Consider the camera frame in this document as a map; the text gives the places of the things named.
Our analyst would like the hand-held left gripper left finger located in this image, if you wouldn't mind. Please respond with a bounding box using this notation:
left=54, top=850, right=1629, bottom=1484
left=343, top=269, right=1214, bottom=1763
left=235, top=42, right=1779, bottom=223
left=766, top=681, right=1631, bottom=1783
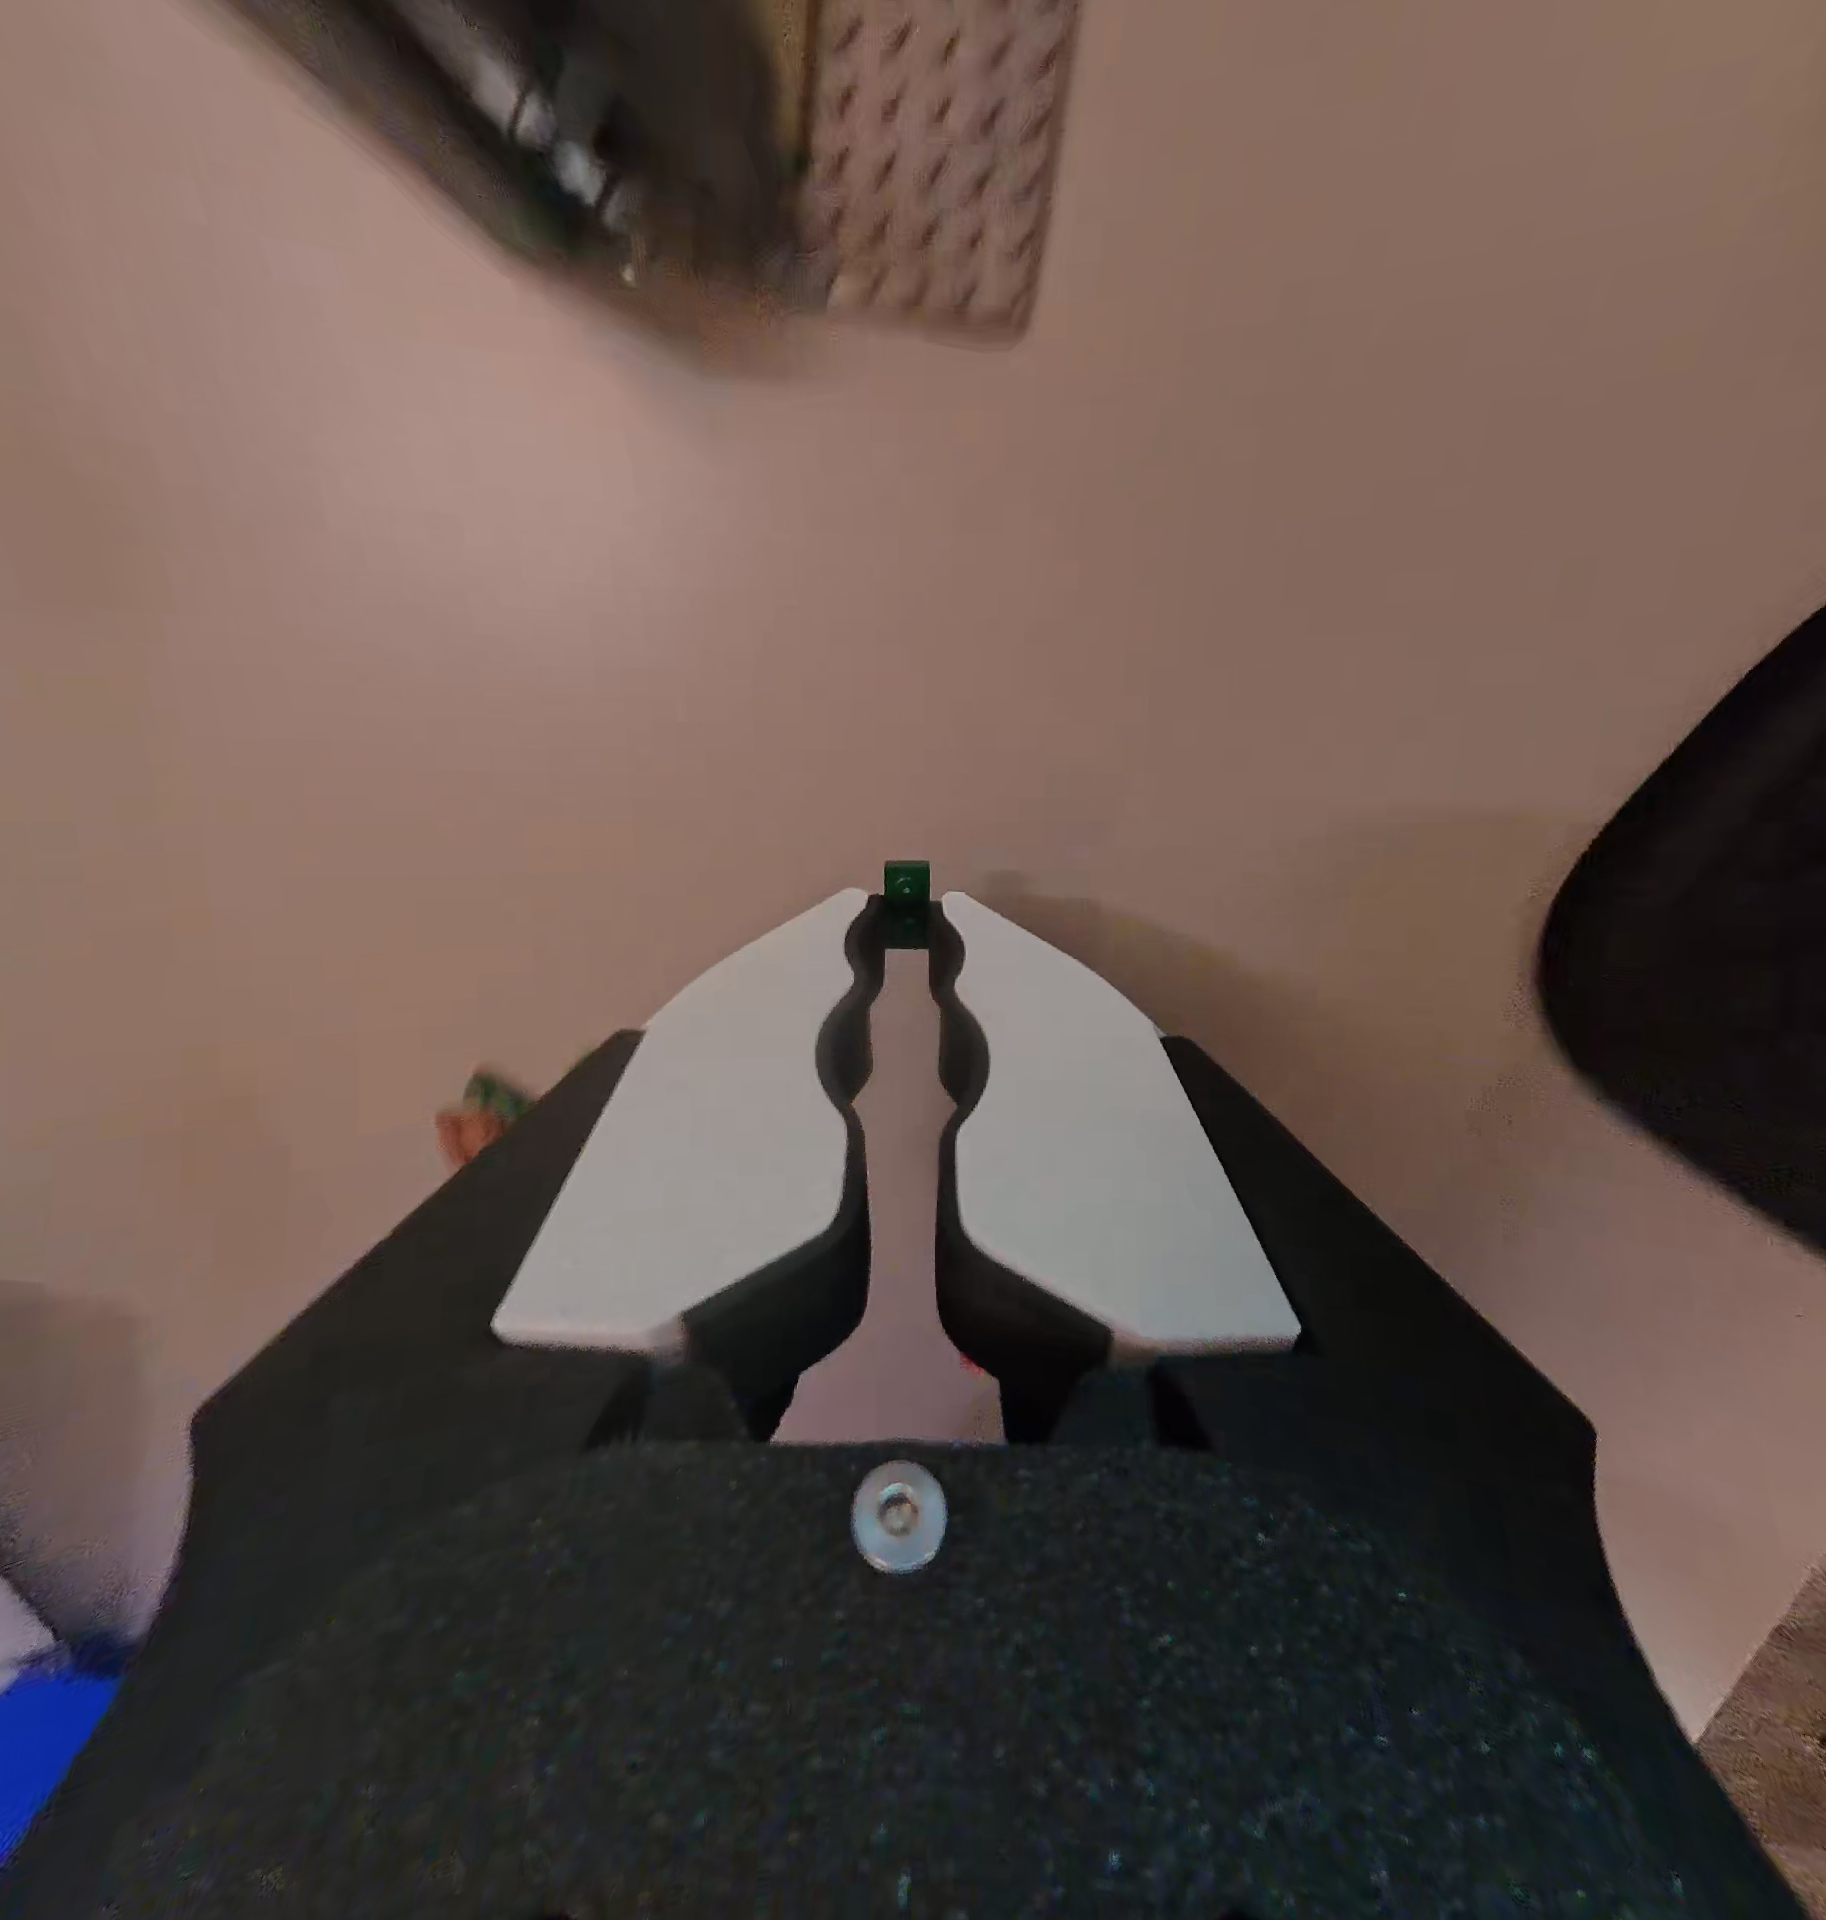
left=490, top=884, right=873, bottom=1441

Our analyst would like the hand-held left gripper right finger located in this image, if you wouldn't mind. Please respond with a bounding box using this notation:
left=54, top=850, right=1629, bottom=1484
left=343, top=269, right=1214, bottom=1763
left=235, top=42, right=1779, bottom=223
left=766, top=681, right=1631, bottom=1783
left=931, top=890, right=1302, bottom=1441

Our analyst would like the blue bin with bricks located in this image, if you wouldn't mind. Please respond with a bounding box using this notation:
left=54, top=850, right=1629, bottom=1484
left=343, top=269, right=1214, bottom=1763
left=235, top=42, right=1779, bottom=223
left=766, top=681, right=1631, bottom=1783
left=0, top=1657, right=122, bottom=1898

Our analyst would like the grey and green brick model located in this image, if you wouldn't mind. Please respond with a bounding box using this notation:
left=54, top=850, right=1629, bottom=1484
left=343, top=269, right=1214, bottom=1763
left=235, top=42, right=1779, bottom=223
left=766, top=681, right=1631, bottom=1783
left=208, top=0, right=1081, bottom=376

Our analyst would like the grey desk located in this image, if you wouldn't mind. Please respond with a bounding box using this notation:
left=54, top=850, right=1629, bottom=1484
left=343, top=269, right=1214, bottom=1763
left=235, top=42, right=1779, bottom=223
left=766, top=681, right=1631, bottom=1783
left=0, top=0, right=1826, bottom=1742

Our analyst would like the black mesh office chair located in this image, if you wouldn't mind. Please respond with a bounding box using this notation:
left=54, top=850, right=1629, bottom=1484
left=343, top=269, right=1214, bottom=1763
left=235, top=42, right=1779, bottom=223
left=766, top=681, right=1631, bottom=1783
left=1534, top=569, right=1826, bottom=1283

